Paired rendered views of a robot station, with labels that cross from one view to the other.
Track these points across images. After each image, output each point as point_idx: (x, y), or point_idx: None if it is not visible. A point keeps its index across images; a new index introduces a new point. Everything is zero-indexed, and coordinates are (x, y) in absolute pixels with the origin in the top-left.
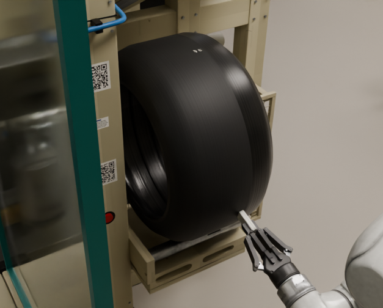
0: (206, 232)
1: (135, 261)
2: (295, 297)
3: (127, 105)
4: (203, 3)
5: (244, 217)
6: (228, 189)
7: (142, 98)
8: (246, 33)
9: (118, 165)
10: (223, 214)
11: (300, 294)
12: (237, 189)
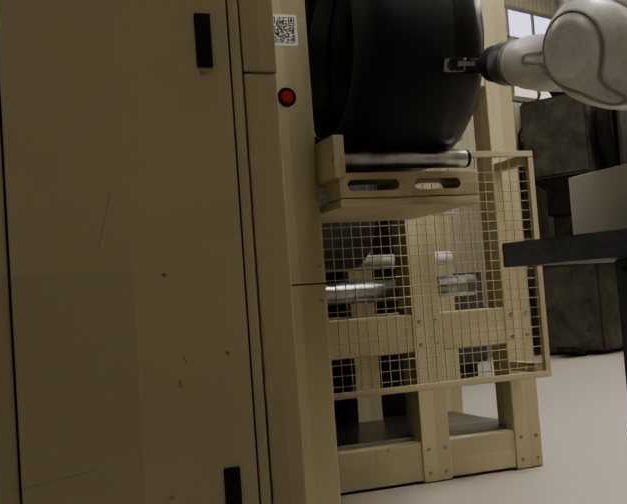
0: (404, 85)
1: (322, 167)
2: (504, 45)
3: (326, 91)
4: None
5: (449, 58)
6: (422, 7)
7: None
8: (485, 99)
9: (298, 26)
10: (421, 48)
11: (511, 41)
12: (433, 12)
